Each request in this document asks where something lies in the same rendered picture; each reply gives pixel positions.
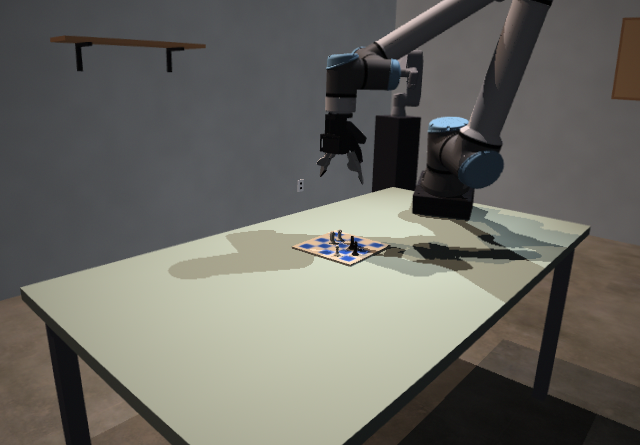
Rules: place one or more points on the blue and cream chessboard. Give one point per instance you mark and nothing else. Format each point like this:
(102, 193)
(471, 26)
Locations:
(320, 247)

